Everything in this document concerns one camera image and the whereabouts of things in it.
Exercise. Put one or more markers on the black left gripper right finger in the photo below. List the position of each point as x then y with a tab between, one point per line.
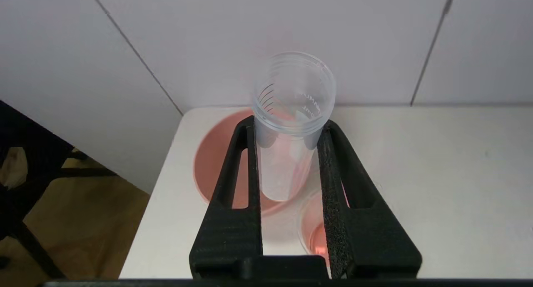
362	233

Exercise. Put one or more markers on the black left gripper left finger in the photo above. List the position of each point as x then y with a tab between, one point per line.
227	233

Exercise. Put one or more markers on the red pigment test tube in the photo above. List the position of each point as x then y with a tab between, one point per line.
291	112

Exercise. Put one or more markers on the clear glass beaker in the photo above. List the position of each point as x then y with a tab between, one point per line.
312	233

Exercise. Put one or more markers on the pink plastic bowl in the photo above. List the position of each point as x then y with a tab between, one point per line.
212	166

